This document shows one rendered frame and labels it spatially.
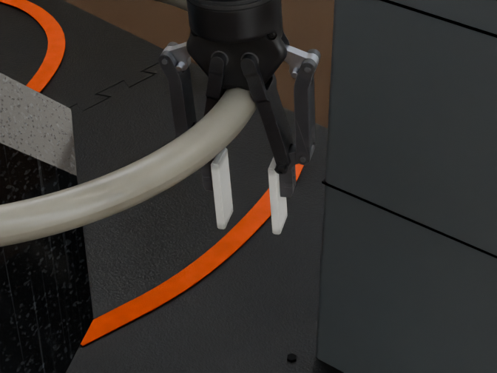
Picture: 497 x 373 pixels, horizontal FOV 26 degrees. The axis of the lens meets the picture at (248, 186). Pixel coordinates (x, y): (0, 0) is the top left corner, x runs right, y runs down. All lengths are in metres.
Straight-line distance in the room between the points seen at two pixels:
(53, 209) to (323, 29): 2.23
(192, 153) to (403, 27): 0.70
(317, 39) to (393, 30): 1.44
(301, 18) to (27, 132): 1.68
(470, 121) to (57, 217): 0.82
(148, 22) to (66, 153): 1.54
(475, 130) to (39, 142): 0.59
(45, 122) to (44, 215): 0.71
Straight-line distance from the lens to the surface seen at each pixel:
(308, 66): 0.87
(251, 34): 0.84
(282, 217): 0.96
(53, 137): 1.49
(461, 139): 1.51
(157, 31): 2.96
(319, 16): 3.03
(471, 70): 1.45
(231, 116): 0.86
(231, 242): 2.17
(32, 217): 0.78
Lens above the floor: 1.40
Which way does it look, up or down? 36 degrees down
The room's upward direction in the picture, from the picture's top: straight up
